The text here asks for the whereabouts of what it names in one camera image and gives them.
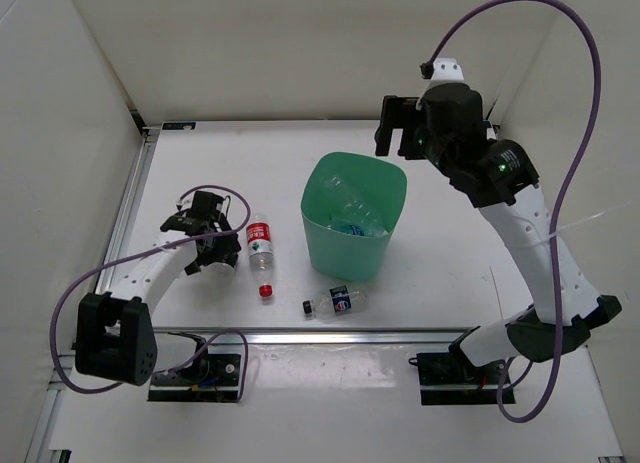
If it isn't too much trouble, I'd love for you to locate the small black label bottle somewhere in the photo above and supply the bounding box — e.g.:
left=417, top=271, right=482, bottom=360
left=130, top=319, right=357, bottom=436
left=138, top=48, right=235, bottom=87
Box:
left=203, top=262, right=236, bottom=287

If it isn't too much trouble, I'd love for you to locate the clear unlabelled plastic bottle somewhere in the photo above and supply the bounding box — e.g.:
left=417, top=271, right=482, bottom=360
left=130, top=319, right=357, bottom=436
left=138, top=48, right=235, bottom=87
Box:
left=321, top=173, right=387, bottom=238

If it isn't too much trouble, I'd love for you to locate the blue label water bottle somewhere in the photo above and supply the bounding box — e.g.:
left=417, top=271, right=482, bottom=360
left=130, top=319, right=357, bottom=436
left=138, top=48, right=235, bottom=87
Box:
left=329, top=219, right=370, bottom=237

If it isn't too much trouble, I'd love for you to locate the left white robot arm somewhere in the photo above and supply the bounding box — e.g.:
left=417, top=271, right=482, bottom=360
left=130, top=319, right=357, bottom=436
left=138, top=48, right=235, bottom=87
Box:
left=75, top=185, right=241, bottom=386

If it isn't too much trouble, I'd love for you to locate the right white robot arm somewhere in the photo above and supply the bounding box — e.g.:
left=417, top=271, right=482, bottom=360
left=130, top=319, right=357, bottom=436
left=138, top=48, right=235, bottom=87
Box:
left=375, top=83, right=622, bottom=383

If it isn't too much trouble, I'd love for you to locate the green plastic bin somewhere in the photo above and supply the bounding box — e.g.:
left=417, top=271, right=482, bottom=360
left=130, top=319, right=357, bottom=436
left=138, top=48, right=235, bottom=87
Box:
left=300, top=152, right=407, bottom=281

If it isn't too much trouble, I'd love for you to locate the red label water bottle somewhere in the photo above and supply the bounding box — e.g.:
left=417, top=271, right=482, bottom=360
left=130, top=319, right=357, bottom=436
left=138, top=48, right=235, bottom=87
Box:
left=245, top=213, right=275, bottom=300

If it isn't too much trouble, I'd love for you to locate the left blue corner label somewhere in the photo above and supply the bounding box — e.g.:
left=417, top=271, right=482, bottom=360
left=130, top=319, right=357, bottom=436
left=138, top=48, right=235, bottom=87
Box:
left=161, top=122, right=196, bottom=131

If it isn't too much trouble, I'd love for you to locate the pepsi label clear bottle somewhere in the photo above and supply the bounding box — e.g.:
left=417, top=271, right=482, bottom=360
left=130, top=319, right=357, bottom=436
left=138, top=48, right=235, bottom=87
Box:
left=302, top=284, right=368, bottom=321

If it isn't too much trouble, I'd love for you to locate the aluminium table edge rail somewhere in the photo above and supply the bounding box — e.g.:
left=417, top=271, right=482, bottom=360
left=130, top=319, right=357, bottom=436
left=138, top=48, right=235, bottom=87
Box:
left=152, top=328, right=481, bottom=346

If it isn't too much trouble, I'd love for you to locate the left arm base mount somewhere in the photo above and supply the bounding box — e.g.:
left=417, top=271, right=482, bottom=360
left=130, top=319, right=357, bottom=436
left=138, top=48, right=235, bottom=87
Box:
left=147, top=350, right=244, bottom=403

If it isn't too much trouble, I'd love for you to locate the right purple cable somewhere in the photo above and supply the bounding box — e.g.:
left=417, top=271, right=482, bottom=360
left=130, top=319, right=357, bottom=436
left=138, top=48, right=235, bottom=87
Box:
left=419, top=0, right=602, bottom=423

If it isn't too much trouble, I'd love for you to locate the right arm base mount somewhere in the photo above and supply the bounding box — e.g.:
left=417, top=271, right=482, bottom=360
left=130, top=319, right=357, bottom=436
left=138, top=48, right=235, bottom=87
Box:
left=407, top=353, right=505, bottom=406

